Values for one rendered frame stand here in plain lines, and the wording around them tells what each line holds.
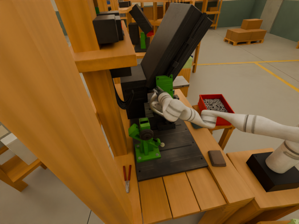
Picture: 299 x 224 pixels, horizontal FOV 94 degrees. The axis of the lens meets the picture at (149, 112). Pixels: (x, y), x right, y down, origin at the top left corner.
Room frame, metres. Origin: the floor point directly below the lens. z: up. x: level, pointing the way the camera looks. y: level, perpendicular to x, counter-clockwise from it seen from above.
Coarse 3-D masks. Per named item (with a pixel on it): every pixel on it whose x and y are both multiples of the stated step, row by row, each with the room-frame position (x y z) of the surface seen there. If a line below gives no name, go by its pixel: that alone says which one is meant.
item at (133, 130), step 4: (136, 124) 0.55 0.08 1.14; (132, 128) 0.52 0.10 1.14; (136, 128) 0.51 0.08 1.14; (132, 132) 0.49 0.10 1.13; (136, 132) 0.50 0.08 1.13; (132, 136) 0.49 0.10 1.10; (136, 136) 0.50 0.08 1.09; (140, 140) 0.50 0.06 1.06; (148, 140) 0.51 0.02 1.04; (152, 140) 0.54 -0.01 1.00; (156, 140) 0.54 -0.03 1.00; (148, 144) 0.50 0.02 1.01; (152, 144) 0.51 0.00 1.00; (156, 144) 0.52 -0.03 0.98
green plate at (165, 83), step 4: (156, 76) 0.84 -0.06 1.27; (160, 76) 0.85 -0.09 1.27; (164, 76) 0.85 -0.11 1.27; (172, 76) 0.85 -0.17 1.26; (156, 80) 0.84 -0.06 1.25; (160, 80) 0.84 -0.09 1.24; (164, 80) 0.84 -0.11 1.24; (168, 80) 0.84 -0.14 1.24; (172, 80) 0.85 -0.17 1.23; (156, 84) 0.83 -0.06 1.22; (160, 84) 0.83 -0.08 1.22; (164, 84) 0.83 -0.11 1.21; (168, 84) 0.84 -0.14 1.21; (172, 84) 0.84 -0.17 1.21; (164, 88) 0.83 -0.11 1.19; (168, 88) 0.83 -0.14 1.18; (172, 88) 0.83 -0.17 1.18; (168, 92) 0.82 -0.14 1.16; (172, 92) 0.83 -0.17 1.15; (172, 96) 0.82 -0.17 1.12
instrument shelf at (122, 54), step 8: (120, 40) 0.65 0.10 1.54; (128, 40) 0.64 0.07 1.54; (72, 48) 0.57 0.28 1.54; (104, 48) 0.55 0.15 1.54; (112, 48) 0.54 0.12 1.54; (120, 48) 0.53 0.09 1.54; (128, 48) 0.53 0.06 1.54; (80, 56) 0.47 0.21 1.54; (88, 56) 0.47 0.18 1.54; (96, 56) 0.46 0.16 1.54; (104, 56) 0.46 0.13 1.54; (112, 56) 0.45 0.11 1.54; (120, 56) 0.45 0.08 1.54; (128, 56) 0.46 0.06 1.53; (136, 56) 0.46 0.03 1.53; (80, 64) 0.43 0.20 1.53; (88, 64) 0.44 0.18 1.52; (96, 64) 0.44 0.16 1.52; (104, 64) 0.44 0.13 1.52; (112, 64) 0.45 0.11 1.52; (120, 64) 0.45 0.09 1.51; (128, 64) 0.46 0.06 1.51; (136, 64) 0.46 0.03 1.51; (80, 72) 0.43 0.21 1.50
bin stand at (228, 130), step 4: (196, 108) 1.06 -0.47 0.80; (200, 112) 0.99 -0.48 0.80; (208, 128) 0.79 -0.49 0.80; (212, 128) 0.78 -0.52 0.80; (216, 128) 0.78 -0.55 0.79; (220, 128) 0.79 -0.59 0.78; (228, 128) 0.82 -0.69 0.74; (232, 128) 0.81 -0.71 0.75; (212, 132) 0.79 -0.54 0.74; (224, 132) 0.84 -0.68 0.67; (228, 132) 0.81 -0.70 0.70; (224, 136) 0.82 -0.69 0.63; (228, 136) 0.81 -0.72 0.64; (220, 140) 0.85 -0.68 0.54; (224, 140) 0.81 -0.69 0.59; (220, 144) 0.83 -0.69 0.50; (224, 144) 0.81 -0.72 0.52
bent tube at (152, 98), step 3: (162, 90) 0.79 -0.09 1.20; (153, 96) 0.78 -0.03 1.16; (156, 96) 0.78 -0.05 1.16; (150, 99) 0.77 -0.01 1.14; (153, 99) 0.77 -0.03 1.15; (150, 102) 0.76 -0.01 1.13; (150, 105) 0.76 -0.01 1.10; (153, 108) 0.75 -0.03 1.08; (153, 111) 0.75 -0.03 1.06; (156, 111) 0.75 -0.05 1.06; (159, 114) 0.74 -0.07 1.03; (162, 114) 0.75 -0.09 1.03
